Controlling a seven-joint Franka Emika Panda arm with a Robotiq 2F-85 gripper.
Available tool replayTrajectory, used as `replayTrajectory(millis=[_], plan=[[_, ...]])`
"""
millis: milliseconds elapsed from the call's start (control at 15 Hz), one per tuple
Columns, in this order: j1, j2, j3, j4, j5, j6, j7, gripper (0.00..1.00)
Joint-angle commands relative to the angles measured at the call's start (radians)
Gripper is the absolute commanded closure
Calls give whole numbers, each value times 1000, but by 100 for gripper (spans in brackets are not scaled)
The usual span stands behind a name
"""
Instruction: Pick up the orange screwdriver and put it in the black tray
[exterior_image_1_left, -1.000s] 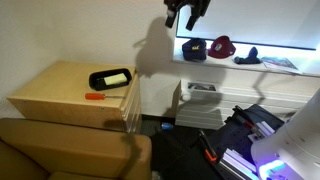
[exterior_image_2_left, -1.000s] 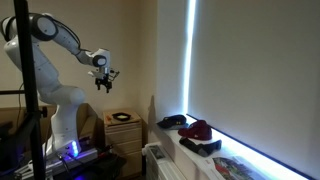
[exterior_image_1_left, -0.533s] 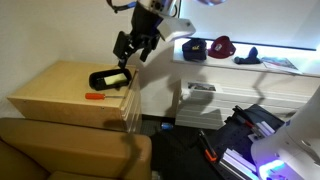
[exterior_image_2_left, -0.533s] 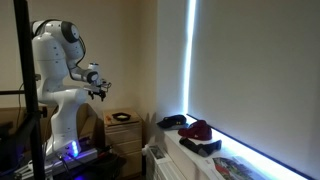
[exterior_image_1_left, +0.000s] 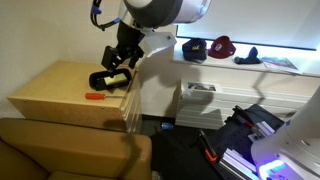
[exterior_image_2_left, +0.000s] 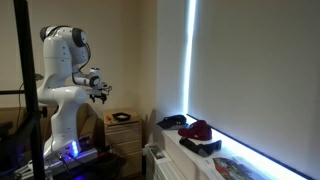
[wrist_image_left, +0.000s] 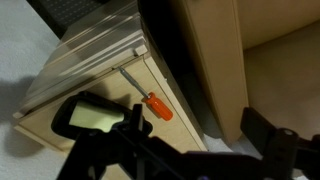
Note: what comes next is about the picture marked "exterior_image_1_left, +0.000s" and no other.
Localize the dark blue knit item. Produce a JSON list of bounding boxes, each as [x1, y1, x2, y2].
[[233, 46, 263, 66]]

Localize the black perforated mounting board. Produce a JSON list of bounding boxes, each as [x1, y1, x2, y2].
[[199, 103, 286, 180]]

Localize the aluminium extrusion rails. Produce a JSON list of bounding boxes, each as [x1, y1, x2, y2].
[[218, 147, 260, 180]]

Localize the glossy magazine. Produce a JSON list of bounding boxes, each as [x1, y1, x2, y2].
[[260, 56, 303, 75]]

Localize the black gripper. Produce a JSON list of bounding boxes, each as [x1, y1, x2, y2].
[[101, 22, 146, 72]]

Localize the light wooden drawer cabinet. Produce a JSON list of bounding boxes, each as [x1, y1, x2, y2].
[[6, 59, 144, 134]]

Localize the white window sill shelf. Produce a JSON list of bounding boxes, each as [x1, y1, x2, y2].
[[172, 37, 320, 79]]

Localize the white framed photo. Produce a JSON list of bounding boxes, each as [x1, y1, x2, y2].
[[181, 79, 223, 95]]

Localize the maroon baseball cap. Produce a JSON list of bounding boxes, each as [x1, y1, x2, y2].
[[207, 35, 237, 60]]

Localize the black red hand tool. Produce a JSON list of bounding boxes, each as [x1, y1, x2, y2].
[[232, 105, 265, 135]]

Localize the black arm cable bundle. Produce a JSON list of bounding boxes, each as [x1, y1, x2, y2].
[[89, 0, 122, 32]]

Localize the navy baseball cap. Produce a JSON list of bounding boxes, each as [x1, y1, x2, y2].
[[181, 37, 209, 65]]

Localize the blue bottle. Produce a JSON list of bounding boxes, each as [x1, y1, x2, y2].
[[160, 121, 175, 132]]

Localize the black orange bar clamp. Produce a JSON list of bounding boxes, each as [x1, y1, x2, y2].
[[198, 129, 220, 164]]

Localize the yellow sponge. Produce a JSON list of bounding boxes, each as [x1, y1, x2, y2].
[[103, 73, 129, 86]]

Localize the white roller window blind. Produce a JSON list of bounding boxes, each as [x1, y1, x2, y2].
[[175, 0, 320, 52]]

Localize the orange handle screwdriver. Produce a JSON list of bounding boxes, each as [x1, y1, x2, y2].
[[84, 92, 127, 101]]

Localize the white wall radiator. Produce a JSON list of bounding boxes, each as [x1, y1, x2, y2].
[[174, 78, 316, 131]]

